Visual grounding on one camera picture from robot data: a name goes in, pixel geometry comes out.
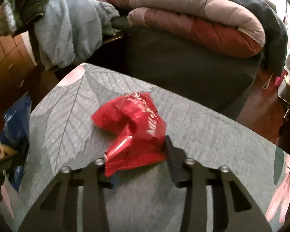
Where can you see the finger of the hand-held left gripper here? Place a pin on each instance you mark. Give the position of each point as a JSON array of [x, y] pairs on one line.
[[4, 161]]

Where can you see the blue snack bag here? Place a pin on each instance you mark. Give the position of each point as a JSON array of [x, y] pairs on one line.
[[15, 125]]

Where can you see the grey bed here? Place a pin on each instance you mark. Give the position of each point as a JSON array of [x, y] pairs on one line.
[[183, 72]]

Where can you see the pink red quilt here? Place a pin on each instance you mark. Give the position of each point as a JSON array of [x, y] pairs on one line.
[[195, 21]]

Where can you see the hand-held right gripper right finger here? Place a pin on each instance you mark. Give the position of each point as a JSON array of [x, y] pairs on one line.
[[175, 164]]

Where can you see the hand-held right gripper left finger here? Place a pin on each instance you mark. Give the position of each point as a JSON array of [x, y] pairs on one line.
[[110, 183]]

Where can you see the red crinkled wrapper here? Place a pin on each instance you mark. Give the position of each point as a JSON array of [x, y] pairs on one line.
[[133, 128]]

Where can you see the grey knit cloth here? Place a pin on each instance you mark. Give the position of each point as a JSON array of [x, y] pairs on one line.
[[21, 7]]

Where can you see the grey floral tablecloth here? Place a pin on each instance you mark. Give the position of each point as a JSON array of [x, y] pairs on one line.
[[195, 145]]

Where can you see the wooden dresser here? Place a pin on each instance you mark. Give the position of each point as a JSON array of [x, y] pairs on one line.
[[7, 60]]

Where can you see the light blue fleece blanket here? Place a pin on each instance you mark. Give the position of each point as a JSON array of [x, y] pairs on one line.
[[67, 29]]

